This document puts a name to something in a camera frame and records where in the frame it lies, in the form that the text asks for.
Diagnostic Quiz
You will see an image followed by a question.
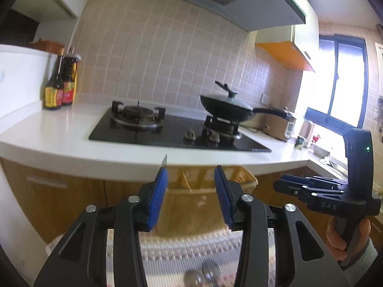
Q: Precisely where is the metal drawer handle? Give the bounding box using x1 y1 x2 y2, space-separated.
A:
26 176 68 189

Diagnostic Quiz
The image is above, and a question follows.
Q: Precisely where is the beige rice cooker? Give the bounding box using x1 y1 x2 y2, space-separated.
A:
265 107 297 142

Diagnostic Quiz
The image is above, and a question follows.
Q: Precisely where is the person's right hand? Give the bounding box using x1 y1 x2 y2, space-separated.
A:
326 215 372 262

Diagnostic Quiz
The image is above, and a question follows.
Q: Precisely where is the dark framed window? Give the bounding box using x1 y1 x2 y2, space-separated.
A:
304 34 368 128

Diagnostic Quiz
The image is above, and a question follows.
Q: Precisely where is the wooden base cabinet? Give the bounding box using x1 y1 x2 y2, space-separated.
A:
0 158 332 246

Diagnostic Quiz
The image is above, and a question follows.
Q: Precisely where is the range hood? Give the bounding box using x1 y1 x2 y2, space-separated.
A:
134 0 306 32

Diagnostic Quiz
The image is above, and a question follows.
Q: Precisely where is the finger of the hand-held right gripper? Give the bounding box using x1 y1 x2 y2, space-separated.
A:
295 189 345 205
273 175 349 192

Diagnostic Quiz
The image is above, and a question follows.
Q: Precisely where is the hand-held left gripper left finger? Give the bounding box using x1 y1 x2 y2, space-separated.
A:
33 167 169 287

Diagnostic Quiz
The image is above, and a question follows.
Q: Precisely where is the white electric kettle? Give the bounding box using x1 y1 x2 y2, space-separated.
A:
300 120 315 148

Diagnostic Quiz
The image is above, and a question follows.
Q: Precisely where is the yellow plastic utensil basket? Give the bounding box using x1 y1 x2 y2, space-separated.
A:
156 166 258 237

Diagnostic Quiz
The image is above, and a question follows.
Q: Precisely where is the rice cooker power cable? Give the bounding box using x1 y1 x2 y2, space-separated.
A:
242 125 270 134

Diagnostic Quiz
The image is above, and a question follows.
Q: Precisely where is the small dark sauce bottle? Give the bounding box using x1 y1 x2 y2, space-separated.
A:
44 48 65 110

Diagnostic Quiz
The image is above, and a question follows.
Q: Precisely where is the large dark sauce bottle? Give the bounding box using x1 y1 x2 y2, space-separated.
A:
61 48 82 106

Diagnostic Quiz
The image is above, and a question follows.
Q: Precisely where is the wall cabinet with orange underside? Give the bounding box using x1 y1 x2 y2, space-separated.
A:
255 0 320 73

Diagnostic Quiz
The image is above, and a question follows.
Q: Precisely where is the white bowl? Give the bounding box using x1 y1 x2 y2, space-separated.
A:
313 144 330 158

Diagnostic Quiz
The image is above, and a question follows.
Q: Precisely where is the black wok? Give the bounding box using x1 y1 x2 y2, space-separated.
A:
199 94 293 125

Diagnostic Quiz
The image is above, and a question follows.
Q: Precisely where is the wok lid with black handle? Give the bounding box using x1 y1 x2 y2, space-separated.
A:
201 81 253 110

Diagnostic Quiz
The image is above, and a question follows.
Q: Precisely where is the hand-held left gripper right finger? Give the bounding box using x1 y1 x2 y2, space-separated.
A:
213 165 350 287

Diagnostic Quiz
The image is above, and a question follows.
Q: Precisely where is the black gas stove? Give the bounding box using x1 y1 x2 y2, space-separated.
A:
89 100 272 152

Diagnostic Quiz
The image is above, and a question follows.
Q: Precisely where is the steel sink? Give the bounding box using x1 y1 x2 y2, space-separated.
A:
319 155 349 177

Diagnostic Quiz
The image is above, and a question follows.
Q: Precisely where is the striped woven mat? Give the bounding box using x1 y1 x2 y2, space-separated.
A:
45 227 300 287

